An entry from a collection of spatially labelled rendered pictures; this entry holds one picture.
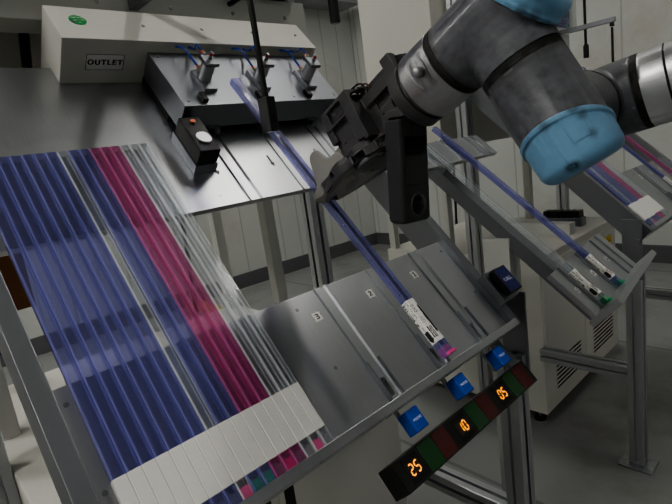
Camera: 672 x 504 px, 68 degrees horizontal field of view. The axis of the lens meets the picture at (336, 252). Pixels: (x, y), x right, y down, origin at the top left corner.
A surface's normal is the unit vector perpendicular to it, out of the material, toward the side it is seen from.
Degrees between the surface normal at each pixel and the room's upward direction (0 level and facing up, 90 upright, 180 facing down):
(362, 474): 90
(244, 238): 90
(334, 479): 90
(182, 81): 48
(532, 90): 83
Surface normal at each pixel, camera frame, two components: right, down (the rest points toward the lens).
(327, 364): 0.41, -0.61
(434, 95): -0.24, 0.76
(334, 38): 0.66, 0.06
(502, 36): -0.51, 0.15
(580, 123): -0.15, -0.01
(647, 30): -0.74, 0.24
